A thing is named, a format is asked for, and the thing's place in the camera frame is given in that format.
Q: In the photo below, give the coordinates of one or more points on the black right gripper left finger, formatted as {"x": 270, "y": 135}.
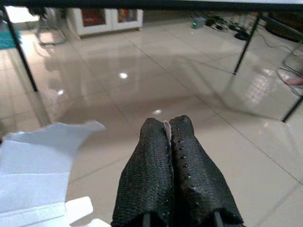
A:
{"x": 149, "y": 170}

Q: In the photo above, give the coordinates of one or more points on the black table frame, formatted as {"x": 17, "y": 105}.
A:
{"x": 151, "y": 4}

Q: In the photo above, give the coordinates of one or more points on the dark brown floor mat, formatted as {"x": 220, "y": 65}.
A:
{"x": 284, "y": 29}

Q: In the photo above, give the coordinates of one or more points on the chrome cantilever chair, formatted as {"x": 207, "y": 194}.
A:
{"x": 50, "y": 35}

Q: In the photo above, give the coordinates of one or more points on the white paper sheet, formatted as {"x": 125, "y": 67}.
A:
{"x": 35, "y": 165}

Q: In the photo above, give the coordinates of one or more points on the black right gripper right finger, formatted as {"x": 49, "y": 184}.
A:
{"x": 196, "y": 179}

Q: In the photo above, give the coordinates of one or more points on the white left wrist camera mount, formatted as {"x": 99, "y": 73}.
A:
{"x": 79, "y": 206}

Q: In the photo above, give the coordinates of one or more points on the white glass-door cabinet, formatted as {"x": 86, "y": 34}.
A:
{"x": 106, "y": 24}

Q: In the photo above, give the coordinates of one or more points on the teal rug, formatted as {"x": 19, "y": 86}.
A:
{"x": 6, "y": 41}

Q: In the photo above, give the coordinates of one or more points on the thin black table leg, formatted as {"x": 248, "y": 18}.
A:
{"x": 21, "y": 52}
{"x": 246, "y": 45}
{"x": 292, "y": 110}

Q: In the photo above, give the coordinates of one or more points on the chrome chair with pink cloth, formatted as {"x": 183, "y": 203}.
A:
{"x": 294, "y": 81}

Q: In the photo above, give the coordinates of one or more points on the grey box with green light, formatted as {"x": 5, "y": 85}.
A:
{"x": 198, "y": 23}

